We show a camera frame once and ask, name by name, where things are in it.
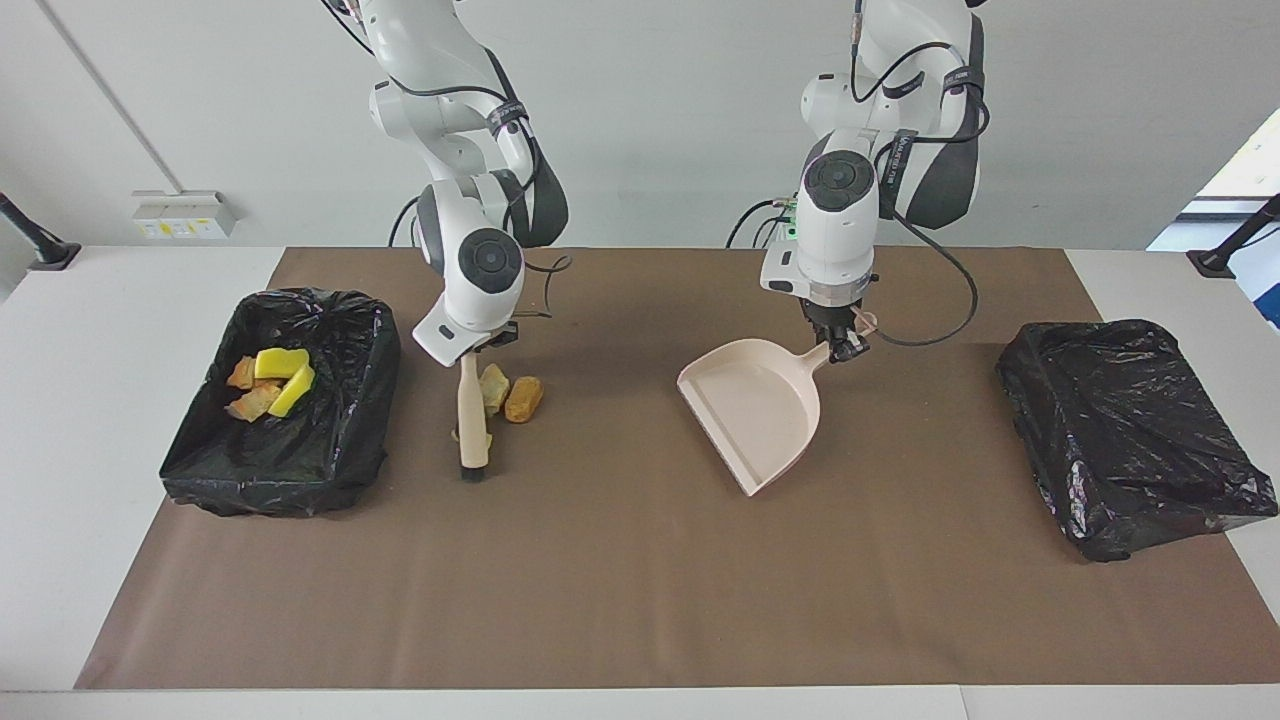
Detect black bag lined bin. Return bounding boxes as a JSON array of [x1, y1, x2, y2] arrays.
[[995, 319, 1280, 563], [160, 288, 403, 519]]

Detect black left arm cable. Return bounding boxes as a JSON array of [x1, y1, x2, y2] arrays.
[[850, 0, 991, 348]]

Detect white wall socket box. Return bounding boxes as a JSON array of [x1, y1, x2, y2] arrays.
[[132, 190, 238, 241]]

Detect beige hand brush black bristles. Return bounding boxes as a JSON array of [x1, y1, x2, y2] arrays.
[[455, 350, 493, 483]]

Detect brown table mat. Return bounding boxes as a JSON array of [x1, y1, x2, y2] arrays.
[[75, 247, 1280, 691]]

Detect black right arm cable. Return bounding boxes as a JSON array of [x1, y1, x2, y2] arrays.
[[320, 0, 573, 321]]

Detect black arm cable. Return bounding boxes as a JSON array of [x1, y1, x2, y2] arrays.
[[320, 0, 573, 321], [850, 0, 991, 348]]

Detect beige plastic dustpan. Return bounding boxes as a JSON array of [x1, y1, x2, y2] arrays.
[[677, 313, 879, 497]]

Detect green and yellow sponge piece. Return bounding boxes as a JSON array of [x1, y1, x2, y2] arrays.
[[268, 362, 317, 418]]

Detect grey wall conduit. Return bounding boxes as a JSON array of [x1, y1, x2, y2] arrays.
[[38, 0, 184, 193]]

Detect brown bread roll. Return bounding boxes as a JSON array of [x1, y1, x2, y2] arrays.
[[504, 376, 545, 424]]

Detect black base cable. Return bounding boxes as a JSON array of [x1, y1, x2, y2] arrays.
[[388, 195, 441, 248], [725, 195, 801, 249]]

